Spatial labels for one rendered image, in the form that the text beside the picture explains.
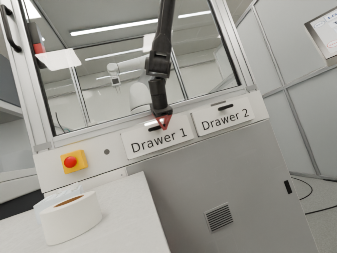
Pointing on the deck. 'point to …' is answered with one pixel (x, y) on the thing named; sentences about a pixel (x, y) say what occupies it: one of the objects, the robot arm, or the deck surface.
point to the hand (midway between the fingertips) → (164, 127)
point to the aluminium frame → (40, 97)
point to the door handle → (8, 27)
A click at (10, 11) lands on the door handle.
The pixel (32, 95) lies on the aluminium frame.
